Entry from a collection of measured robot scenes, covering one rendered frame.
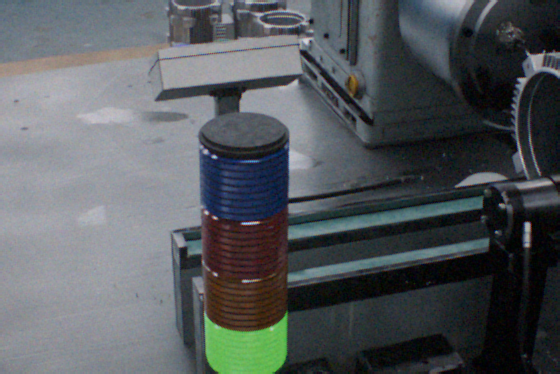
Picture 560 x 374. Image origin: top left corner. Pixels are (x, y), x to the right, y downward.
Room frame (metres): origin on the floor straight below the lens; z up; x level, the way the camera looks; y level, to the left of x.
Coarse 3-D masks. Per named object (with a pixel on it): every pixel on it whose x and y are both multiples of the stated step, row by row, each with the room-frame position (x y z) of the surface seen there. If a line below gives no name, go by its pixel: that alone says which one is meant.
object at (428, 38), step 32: (416, 0) 1.36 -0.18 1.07; (448, 0) 1.29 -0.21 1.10; (480, 0) 1.26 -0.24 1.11; (512, 0) 1.27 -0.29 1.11; (416, 32) 1.35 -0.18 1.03; (448, 32) 1.26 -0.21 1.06; (480, 32) 1.25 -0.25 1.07; (512, 32) 1.24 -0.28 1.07; (544, 32) 1.28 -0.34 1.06; (416, 64) 1.41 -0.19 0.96; (448, 64) 1.25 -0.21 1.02; (480, 64) 1.25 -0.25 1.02; (512, 64) 1.27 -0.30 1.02; (480, 96) 1.26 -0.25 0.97; (512, 96) 1.26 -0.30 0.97
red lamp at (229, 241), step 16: (288, 208) 0.63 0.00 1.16; (208, 224) 0.61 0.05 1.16; (224, 224) 0.60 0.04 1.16; (240, 224) 0.60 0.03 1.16; (256, 224) 0.60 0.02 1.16; (272, 224) 0.61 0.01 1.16; (288, 224) 0.63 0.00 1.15; (208, 240) 0.61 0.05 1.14; (224, 240) 0.60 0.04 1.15; (240, 240) 0.60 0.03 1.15; (256, 240) 0.60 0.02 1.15; (272, 240) 0.61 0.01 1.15; (208, 256) 0.61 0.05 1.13; (224, 256) 0.60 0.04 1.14; (240, 256) 0.60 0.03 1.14; (256, 256) 0.60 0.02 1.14; (272, 256) 0.61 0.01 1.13; (224, 272) 0.60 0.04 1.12; (240, 272) 0.60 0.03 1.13; (256, 272) 0.60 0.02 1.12
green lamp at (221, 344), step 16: (208, 320) 0.62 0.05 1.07; (208, 336) 0.62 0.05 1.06; (224, 336) 0.60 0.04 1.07; (240, 336) 0.60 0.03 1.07; (256, 336) 0.60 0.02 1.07; (272, 336) 0.61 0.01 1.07; (208, 352) 0.62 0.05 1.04; (224, 352) 0.61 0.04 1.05; (240, 352) 0.60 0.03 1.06; (256, 352) 0.60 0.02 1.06; (272, 352) 0.61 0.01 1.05; (224, 368) 0.61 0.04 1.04; (240, 368) 0.60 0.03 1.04; (256, 368) 0.60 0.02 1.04; (272, 368) 0.61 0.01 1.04
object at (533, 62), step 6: (540, 54) 1.11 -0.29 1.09; (528, 60) 1.11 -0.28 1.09; (534, 60) 1.11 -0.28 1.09; (540, 60) 1.11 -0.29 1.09; (528, 66) 1.12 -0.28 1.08; (534, 66) 1.10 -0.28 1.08; (540, 66) 1.10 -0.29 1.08; (528, 72) 1.11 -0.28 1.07; (516, 156) 1.12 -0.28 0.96; (516, 162) 1.12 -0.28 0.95; (516, 168) 1.11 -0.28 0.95; (522, 168) 1.10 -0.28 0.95
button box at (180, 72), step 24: (168, 48) 1.13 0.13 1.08; (192, 48) 1.14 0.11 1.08; (216, 48) 1.15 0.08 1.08; (240, 48) 1.15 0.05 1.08; (264, 48) 1.16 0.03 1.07; (288, 48) 1.17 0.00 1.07; (168, 72) 1.12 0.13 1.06; (192, 72) 1.12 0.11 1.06; (216, 72) 1.13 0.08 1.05; (240, 72) 1.14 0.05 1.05; (264, 72) 1.15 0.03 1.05; (288, 72) 1.15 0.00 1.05; (168, 96) 1.14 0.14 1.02; (192, 96) 1.17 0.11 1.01
